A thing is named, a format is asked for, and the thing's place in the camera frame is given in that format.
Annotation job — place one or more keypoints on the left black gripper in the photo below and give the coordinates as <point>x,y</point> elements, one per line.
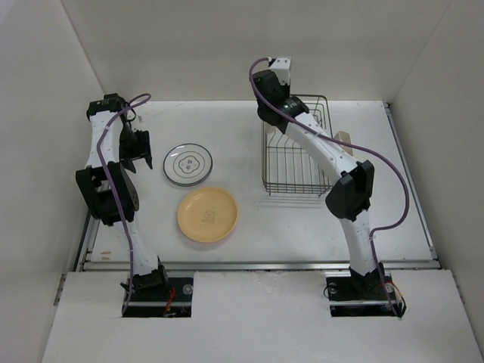
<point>140,150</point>

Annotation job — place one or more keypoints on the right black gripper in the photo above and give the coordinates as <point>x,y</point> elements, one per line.
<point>286,88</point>

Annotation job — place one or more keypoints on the grey patterned plate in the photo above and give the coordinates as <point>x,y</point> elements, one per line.
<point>188,164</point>

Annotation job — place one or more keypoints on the tan yellow plate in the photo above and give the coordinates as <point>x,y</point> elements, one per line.
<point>208,215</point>

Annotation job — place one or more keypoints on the cream white plate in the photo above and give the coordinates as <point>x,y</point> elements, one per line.
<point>269,130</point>

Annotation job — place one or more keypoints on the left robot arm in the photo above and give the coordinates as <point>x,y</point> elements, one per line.
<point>111,196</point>

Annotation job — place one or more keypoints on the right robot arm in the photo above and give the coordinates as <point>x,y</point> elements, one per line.
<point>351,180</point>

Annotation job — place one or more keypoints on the beige cutlery holder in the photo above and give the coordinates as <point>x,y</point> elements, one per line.
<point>345,138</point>

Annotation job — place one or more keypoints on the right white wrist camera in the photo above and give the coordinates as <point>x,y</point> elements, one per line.
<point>281,66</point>

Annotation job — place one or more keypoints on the wire dish rack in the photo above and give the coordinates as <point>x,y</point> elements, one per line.
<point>288,169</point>

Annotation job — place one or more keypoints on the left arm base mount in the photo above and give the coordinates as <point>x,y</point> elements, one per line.
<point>174,302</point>

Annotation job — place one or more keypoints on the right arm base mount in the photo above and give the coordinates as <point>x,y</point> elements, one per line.
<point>345,301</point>

